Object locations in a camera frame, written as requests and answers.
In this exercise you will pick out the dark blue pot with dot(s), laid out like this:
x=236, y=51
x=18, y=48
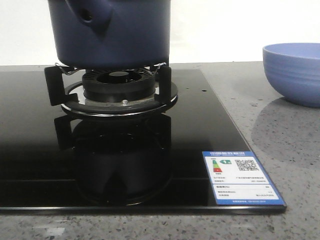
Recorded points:
x=111, y=34

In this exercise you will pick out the light blue ribbed bowl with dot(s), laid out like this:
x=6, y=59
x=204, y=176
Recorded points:
x=293, y=70

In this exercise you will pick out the black round burner head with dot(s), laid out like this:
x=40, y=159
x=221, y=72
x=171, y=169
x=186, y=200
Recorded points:
x=115, y=86

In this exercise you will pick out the blue white energy label sticker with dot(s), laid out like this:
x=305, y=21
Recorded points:
x=238, y=178

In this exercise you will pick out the black pan support grate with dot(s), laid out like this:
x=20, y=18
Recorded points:
x=73, y=101

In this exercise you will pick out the black glass gas cooktop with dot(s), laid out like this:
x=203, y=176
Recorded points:
x=51, y=163

